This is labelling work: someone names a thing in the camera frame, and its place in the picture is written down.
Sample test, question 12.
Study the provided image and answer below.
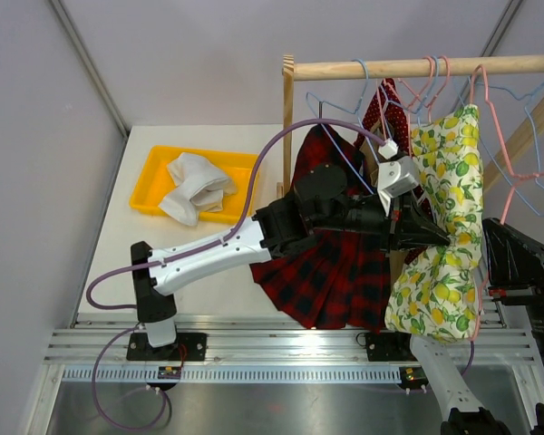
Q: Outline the wooden rack left post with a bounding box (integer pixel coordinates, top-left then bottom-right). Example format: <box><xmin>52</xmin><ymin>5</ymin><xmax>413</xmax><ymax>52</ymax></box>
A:
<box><xmin>277</xmin><ymin>54</ymin><xmax>295</xmax><ymax>198</ymax></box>

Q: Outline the yellow plastic tray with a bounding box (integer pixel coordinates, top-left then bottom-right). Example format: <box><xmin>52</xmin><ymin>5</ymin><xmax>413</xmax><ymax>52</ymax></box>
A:
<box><xmin>129</xmin><ymin>145</ymin><xmax>257</xmax><ymax>225</ymax></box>

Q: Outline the red white polka-dot skirt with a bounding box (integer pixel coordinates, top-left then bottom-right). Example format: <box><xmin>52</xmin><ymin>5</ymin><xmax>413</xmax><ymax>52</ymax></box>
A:
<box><xmin>355</xmin><ymin>77</ymin><xmax>430</xmax><ymax>214</ymax></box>

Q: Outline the lemon print skirt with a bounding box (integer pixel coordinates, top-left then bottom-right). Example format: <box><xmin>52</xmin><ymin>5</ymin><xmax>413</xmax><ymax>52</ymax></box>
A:
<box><xmin>384</xmin><ymin>104</ymin><xmax>483</xmax><ymax>343</ymax></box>

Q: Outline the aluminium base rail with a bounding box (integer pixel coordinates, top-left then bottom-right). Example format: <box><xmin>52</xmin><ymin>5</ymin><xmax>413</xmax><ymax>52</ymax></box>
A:
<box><xmin>43</xmin><ymin>316</ymin><xmax>539</xmax><ymax>386</ymax></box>

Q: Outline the wooden rack rod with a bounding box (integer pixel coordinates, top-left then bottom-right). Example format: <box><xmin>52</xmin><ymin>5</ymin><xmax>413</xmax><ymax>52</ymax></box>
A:
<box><xmin>293</xmin><ymin>54</ymin><xmax>544</xmax><ymax>82</ymax></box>

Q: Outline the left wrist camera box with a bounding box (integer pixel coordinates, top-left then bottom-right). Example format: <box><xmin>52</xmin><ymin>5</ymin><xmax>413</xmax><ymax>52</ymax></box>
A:
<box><xmin>377</xmin><ymin>139</ymin><xmax>420</xmax><ymax>216</ymax></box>

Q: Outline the pink hanger with lemon skirt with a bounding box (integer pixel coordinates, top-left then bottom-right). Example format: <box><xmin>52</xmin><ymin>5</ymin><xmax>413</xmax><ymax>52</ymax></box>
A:
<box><xmin>469</xmin><ymin>63</ymin><xmax>544</xmax><ymax>343</ymax></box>

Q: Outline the tan brown skirt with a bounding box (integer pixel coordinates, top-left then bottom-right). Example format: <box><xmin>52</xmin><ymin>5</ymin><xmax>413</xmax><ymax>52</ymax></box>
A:
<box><xmin>360</xmin><ymin>123</ymin><xmax>406</xmax><ymax>276</ymax></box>

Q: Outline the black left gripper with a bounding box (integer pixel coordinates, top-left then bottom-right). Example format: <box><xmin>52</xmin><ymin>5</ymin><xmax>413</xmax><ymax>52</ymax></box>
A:
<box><xmin>311</xmin><ymin>188</ymin><xmax>450</xmax><ymax>256</ymax></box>

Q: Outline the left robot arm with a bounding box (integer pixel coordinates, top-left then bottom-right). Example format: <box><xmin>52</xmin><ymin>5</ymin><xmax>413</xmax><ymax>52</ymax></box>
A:
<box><xmin>131</xmin><ymin>164</ymin><xmax>450</xmax><ymax>360</ymax></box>

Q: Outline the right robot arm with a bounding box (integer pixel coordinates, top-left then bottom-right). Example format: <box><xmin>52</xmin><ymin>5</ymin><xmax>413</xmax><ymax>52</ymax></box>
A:
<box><xmin>365</xmin><ymin>218</ymin><xmax>544</xmax><ymax>434</ymax></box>

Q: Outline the red black plaid skirt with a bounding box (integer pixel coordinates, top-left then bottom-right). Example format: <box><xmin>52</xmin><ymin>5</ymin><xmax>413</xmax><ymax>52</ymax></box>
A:
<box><xmin>250</xmin><ymin>125</ymin><xmax>391</xmax><ymax>334</ymax></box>

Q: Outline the blue hanger with plaid skirt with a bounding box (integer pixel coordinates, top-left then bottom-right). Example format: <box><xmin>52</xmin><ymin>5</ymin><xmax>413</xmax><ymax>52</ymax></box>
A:
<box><xmin>305</xmin><ymin>57</ymin><xmax>375</xmax><ymax>194</ymax></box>

